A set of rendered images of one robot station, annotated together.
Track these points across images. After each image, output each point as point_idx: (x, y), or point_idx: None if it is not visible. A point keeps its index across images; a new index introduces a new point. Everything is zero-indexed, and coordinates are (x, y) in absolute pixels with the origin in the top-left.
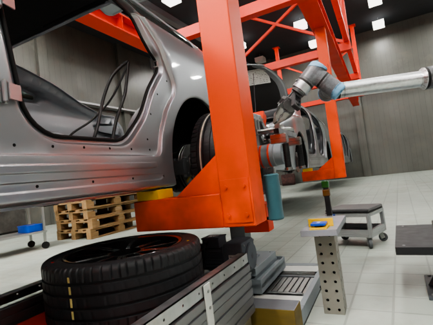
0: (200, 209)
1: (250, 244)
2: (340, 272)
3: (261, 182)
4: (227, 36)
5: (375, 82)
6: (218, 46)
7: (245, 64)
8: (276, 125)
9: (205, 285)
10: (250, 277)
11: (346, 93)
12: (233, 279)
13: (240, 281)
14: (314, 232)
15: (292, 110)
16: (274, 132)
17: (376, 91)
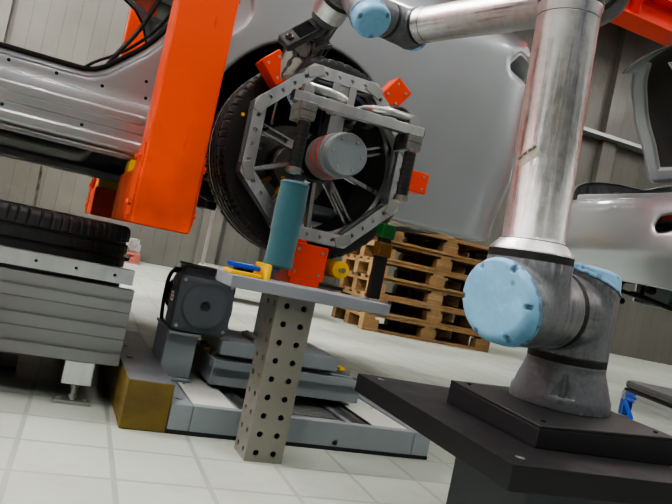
0: (127, 190)
1: (206, 285)
2: (275, 384)
3: (197, 167)
4: None
5: (468, 5)
6: None
7: None
8: (302, 85)
9: None
10: (125, 310)
11: (419, 29)
12: (61, 281)
13: (83, 295)
14: (222, 274)
15: (304, 54)
16: (290, 97)
17: (473, 30)
